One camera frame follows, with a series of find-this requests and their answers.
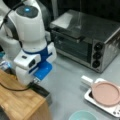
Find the grey drawer box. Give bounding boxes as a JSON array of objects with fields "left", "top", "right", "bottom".
[{"left": 32, "top": 84, "right": 52, "bottom": 105}]

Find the silver toaster oven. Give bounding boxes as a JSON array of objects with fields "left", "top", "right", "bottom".
[{"left": 50, "top": 10, "right": 120, "bottom": 73}]

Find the pink frying pan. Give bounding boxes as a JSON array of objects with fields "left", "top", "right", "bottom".
[{"left": 80, "top": 75, "right": 120, "bottom": 107}]

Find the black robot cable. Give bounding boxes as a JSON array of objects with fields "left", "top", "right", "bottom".
[{"left": 0, "top": 79, "right": 33, "bottom": 92}]

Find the wooden drawer cabinet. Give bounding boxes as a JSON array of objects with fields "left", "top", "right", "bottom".
[{"left": 0, "top": 70, "right": 52, "bottom": 120}]

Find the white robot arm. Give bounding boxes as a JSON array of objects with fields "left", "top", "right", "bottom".
[{"left": 0, "top": 0, "right": 56, "bottom": 85}]

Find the teal bowl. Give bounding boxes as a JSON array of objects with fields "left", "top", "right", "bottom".
[{"left": 69, "top": 111, "right": 98, "bottom": 120}]

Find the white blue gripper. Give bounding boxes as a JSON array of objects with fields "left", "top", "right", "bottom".
[{"left": 14, "top": 43, "right": 57, "bottom": 85}]

